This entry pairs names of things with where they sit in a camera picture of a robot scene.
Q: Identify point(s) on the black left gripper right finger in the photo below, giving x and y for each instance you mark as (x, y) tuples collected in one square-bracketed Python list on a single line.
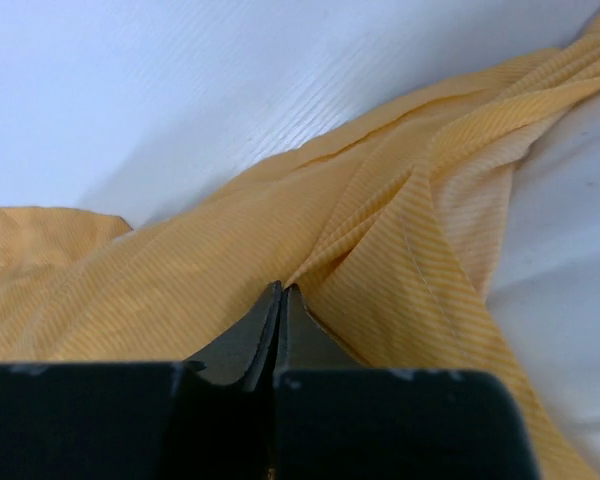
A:
[(336, 419)]

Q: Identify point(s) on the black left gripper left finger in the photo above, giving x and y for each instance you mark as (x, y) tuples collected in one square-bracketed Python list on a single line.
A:
[(204, 417)]

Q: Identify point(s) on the yellow Mickey Mouse pillowcase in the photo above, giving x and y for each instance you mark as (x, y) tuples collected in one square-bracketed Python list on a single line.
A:
[(392, 225)]

